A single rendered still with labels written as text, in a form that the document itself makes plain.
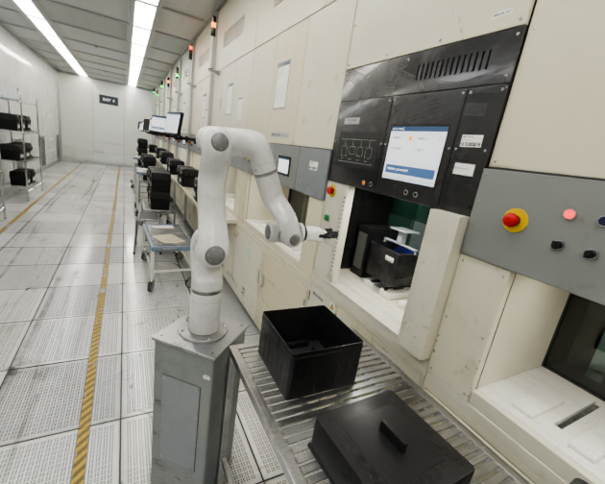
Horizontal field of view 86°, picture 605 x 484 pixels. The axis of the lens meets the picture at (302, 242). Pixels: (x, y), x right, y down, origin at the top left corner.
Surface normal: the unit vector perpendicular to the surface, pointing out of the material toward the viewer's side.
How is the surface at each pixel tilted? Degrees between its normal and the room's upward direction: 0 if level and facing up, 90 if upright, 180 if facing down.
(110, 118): 90
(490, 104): 90
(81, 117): 90
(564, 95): 90
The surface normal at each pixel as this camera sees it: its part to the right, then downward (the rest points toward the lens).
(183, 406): -0.30, 0.21
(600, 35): -0.88, 0.00
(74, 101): 0.46, 0.30
